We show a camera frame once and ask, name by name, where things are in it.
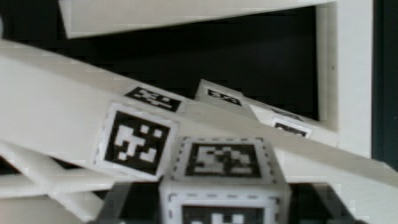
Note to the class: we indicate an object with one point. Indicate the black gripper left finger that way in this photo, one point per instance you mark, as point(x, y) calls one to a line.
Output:
point(131, 204)

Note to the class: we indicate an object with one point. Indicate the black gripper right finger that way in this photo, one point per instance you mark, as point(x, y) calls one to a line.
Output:
point(316, 207)

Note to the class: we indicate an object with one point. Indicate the white fence frame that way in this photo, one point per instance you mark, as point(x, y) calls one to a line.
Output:
point(105, 16)

